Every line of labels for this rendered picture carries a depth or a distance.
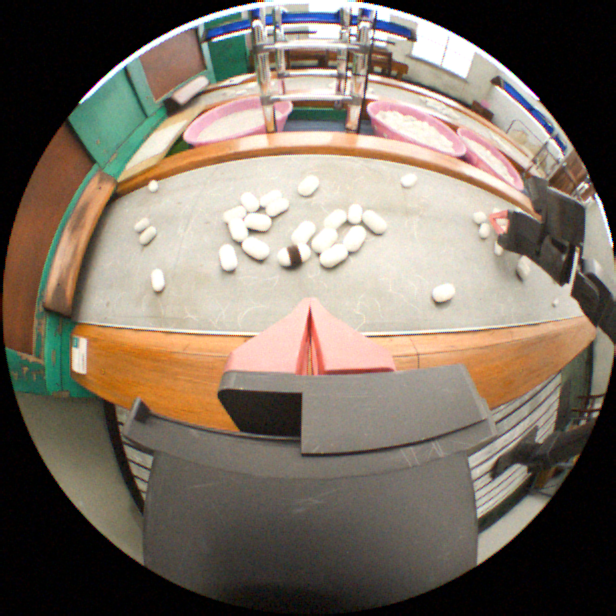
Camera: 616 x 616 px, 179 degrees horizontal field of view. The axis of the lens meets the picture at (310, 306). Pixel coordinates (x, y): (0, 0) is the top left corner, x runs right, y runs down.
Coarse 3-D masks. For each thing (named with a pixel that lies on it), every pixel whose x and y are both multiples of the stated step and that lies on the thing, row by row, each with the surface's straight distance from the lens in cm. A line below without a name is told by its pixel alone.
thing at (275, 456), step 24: (144, 408) 7; (144, 432) 6; (168, 432) 6; (192, 432) 6; (216, 432) 6; (240, 432) 6; (456, 432) 6; (480, 432) 6; (192, 456) 5; (216, 456) 5; (240, 456) 5; (264, 456) 5; (288, 456) 5; (312, 456) 5; (336, 456) 5; (360, 456) 5; (384, 456) 5; (408, 456) 5; (432, 456) 5
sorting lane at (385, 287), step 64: (192, 192) 40; (256, 192) 34; (320, 192) 33; (384, 192) 36; (448, 192) 44; (128, 256) 42; (192, 256) 32; (384, 256) 28; (448, 256) 34; (512, 256) 48; (576, 256) 128; (128, 320) 36; (192, 320) 28; (256, 320) 25; (384, 320) 26; (448, 320) 30; (512, 320) 41
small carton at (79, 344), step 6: (78, 342) 42; (84, 342) 43; (78, 348) 42; (84, 348) 43; (72, 354) 45; (78, 354) 42; (84, 354) 43; (72, 360) 45; (78, 360) 42; (84, 360) 43; (72, 366) 46; (78, 366) 43; (84, 366) 43; (78, 372) 43; (84, 372) 43
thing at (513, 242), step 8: (512, 216) 36; (512, 224) 36; (512, 232) 37; (504, 240) 36; (512, 240) 37; (520, 240) 37; (504, 248) 37; (512, 248) 38; (520, 248) 38; (528, 248) 36; (536, 248) 35; (528, 256) 37; (536, 256) 36; (536, 264) 37
